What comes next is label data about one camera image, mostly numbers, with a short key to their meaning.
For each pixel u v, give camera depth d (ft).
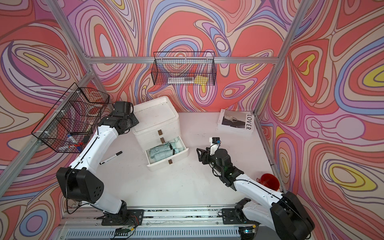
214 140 2.31
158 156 2.91
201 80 2.70
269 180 2.46
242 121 3.56
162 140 2.90
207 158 2.39
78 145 2.13
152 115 2.83
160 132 2.74
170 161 2.90
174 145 3.23
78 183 1.38
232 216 2.38
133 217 2.36
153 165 2.77
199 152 2.55
